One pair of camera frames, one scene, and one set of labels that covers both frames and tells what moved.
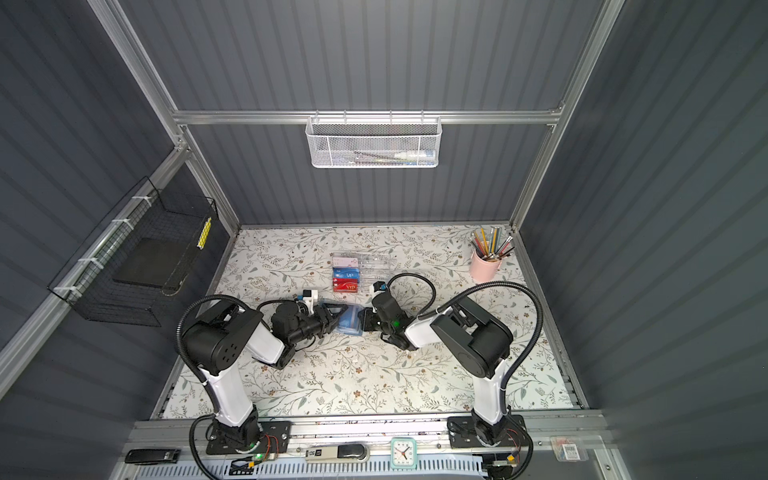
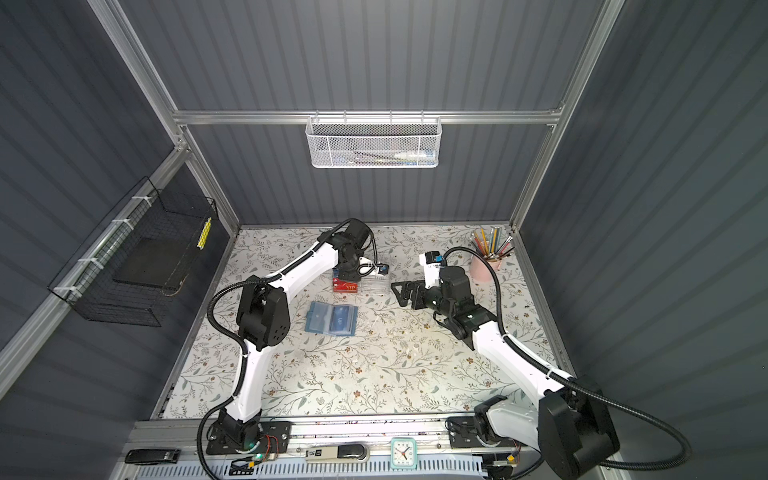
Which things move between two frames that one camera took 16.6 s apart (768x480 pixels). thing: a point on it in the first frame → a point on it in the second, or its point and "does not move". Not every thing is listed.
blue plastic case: x=349 y=321 does not move
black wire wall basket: x=136 y=258 does not move
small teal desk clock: x=403 y=453 does not move
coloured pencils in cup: x=486 y=245 does not move
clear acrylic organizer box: x=355 y=272 does not move
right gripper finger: x=369 y=319 → x=414 y=291
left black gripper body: x=309 y=327 → x=351 y=272
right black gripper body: x=387 y=329 → x=436 y=302
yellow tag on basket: x=202 y=240 does not move
